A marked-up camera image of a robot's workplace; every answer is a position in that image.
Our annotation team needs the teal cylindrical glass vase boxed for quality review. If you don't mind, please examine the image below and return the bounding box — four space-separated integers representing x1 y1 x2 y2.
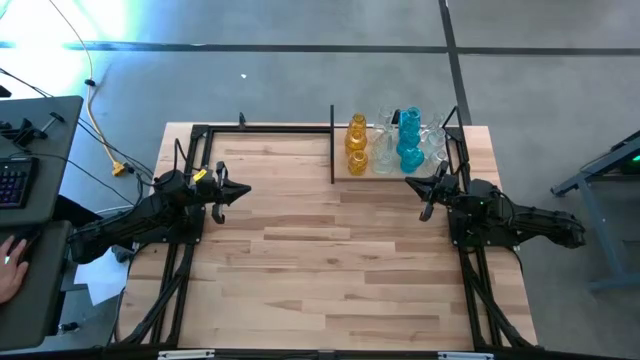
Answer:
399 147 426 175

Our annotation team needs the grey metal table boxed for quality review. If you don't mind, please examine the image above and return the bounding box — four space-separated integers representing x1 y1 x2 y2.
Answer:
549 128 640 292

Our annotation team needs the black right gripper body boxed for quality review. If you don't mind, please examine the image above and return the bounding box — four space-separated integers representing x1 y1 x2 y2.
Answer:
433 173 499 209

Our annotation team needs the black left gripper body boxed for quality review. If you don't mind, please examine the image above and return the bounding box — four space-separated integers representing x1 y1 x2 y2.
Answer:
167 169 225 206

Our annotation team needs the white paper sheet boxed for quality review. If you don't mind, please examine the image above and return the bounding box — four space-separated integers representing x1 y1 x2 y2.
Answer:
73 244 135 307

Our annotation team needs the person's hand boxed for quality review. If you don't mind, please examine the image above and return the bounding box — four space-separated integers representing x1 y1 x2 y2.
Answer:
0 235 30 305

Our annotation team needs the yellow honeycomb glass vase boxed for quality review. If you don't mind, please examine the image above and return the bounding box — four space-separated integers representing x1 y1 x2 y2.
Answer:
344 129 369 155

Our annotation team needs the black aluminium rig frame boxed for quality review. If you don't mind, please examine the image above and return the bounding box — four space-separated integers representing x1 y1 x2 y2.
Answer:
107 122 539 360

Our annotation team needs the black keyboard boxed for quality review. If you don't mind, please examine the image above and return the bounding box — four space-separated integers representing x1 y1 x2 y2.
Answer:
0 157 40 210

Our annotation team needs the silver metal bracket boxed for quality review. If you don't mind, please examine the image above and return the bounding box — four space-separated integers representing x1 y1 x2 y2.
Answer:
437 351 496 360
157 349 217 360

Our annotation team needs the wooden shelf with black frame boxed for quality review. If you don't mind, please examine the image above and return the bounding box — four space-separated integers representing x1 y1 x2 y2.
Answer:
328 103 471 184

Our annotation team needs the black desk clamp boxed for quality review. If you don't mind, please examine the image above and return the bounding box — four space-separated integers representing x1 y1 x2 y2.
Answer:
0 112 66 149

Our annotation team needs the black computer mouse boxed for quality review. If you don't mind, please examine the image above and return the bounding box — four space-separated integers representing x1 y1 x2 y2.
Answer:
2 230 40 266

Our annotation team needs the dark grey desk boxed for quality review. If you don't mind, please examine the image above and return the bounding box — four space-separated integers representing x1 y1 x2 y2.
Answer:
0 94 85 351

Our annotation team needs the yellow cable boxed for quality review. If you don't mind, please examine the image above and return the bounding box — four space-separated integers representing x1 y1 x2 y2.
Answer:
47 0 127 176

